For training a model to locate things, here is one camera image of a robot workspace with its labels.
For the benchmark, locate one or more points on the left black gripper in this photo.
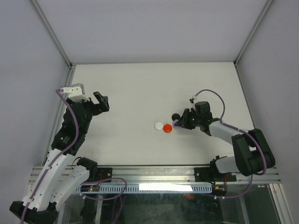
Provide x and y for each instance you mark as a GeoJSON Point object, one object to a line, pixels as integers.
{"type": "Point", "coordinates": [103, 101]}

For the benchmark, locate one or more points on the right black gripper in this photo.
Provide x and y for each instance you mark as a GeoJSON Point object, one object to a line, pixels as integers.
{"type": "Point", "coordinates": [182, 122]}

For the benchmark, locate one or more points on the purple earbud charging case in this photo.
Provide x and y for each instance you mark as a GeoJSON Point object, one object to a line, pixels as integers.
{"type": "Point", "coordinates": [175, 124]}

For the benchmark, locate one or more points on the black earbud charging case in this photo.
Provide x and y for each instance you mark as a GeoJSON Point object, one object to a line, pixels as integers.
{"type": "Point", "coordinates": [175, 116]}

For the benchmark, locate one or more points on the orange earbud charging case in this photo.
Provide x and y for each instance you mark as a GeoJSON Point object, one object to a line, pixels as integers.
{"type": "Point", "coordinates": [167, 128]}

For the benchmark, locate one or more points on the white earbud charging case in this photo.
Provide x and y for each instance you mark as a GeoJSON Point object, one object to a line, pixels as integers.
{"type": "Point", "coordinates": [158, 126]}

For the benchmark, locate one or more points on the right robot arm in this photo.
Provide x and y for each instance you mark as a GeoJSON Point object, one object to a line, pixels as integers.
{"type": "Point", "coordinates": [252, 153]}

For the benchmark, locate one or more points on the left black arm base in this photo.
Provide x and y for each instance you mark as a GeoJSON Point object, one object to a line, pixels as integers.
{"type": "Point", "coordinates": [103, 173]}

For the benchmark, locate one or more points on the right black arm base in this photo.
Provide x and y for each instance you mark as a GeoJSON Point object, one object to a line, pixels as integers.
{"type": "Point", "coordinates": [207, 174]}

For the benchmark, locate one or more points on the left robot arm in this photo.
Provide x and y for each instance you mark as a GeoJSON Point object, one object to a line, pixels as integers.
{"type": "Point", "coordinates": [44, 201]}

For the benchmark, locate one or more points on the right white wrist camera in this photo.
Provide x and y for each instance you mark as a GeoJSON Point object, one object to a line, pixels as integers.
{"type": "Point", "coordinates": [193, 100]}

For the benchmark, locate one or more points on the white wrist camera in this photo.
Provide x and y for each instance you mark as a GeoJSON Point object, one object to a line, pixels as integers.
{"type": "Point", "coordinates": [75, 92]}
{"type": "Point", "coordinates": [193, 100]}

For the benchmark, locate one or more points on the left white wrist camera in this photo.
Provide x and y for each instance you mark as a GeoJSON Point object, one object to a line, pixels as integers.
{"type": "Point", "coordinates": [75, 92]}

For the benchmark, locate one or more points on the aluminium mounting rail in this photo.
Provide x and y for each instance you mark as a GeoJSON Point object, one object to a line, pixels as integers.
{"type": "Point", "coordinates": [167, 174]}

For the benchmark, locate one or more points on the white slotted cable duct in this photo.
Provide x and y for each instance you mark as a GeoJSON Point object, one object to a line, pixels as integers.
{"type": "Point", "coordinates": [143, 188]}

